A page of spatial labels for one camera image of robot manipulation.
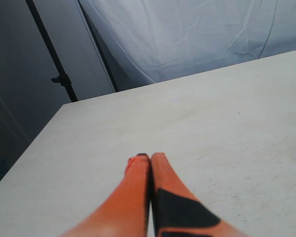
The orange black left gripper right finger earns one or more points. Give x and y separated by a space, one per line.
176 210

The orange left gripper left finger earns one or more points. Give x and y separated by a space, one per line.
125 212

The black backdrop stand pole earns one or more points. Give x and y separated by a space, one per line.
63 79

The white fabric backdrop curtain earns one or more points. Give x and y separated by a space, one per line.
158 40

